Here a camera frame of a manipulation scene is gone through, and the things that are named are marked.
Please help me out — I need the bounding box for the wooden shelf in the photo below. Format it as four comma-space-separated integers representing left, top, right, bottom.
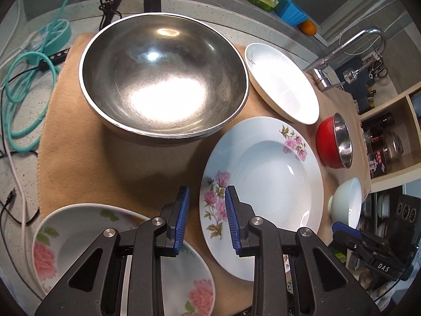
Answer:
359, 82, 420, 192

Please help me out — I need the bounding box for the beige cloth mat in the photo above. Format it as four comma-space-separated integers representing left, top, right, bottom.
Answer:
37, 33, 371, 315

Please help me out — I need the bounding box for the white plate grey leaf pattern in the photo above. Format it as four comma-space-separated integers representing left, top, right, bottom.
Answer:
244, 43, 320, 125

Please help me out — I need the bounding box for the chrome faucet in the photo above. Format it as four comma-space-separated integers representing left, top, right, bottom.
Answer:
304, 26, 389, 93

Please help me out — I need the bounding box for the rose pattern plate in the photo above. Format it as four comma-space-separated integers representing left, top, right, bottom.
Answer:
32, 203, 215, 315

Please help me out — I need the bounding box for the blue plastic container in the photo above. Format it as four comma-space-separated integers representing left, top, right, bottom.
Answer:
274, 0, 308, 26

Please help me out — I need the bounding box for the dark glass jar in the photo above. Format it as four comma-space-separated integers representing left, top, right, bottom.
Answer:
383, 131, 404, 163

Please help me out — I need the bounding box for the pink floral white plate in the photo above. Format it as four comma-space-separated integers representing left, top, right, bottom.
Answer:
199, 116, 324, 281

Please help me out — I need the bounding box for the large steel bowl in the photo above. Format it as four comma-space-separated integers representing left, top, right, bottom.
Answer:
78, 12, 249, 146

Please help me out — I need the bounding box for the white cable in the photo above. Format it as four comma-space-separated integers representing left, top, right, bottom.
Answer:
0, 29, 44, 258

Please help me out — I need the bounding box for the orange fruit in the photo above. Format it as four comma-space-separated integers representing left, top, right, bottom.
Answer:
299, 19, 318, 36

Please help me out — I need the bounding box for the red steel bowl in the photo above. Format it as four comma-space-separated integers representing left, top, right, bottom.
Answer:
315, 113, 353, 169

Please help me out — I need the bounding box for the small white bowl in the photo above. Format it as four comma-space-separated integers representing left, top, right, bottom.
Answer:
328, 178, 363, 228

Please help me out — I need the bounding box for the black cable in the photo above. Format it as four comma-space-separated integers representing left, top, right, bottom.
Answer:
0, 65, 42, 228

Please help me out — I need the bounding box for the teal cable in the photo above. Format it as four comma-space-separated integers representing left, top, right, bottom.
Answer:
1, 0, 85, 154

